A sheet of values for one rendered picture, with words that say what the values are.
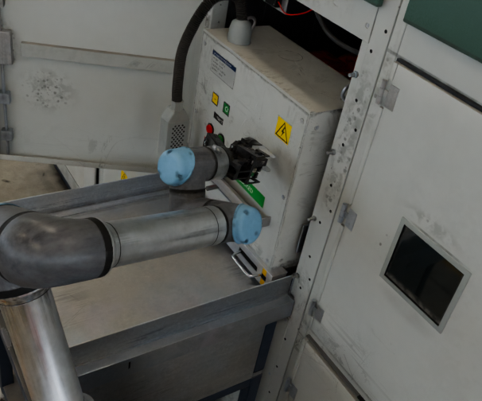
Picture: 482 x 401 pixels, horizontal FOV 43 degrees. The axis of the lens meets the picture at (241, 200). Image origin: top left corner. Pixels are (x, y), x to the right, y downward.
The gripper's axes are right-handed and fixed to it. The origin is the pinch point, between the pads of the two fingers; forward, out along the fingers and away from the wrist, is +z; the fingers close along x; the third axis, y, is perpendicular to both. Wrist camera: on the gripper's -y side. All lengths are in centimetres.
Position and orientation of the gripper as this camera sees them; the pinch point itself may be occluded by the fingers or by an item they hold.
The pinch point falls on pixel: (263, 153)
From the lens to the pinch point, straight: 150.0
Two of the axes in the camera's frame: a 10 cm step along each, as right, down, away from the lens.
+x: 3.3, -8.7, -3.8
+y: 7.2, 4.9, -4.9
